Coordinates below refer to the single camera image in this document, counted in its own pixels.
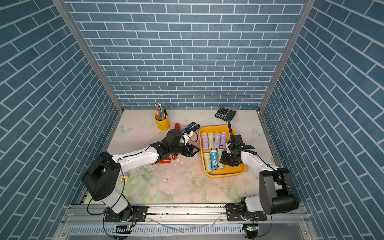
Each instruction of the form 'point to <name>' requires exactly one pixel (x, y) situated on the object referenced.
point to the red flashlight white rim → (174, 158)
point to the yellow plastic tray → (227, 171)
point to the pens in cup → (161, 113)
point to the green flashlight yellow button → (211, 136)
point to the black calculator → (225, 114)
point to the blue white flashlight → (213, 154)
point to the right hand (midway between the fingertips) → (223, 161)
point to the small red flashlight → (177, 126)
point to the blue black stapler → (193, 126)
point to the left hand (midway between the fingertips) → (199, 150)
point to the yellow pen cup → (162, 125)
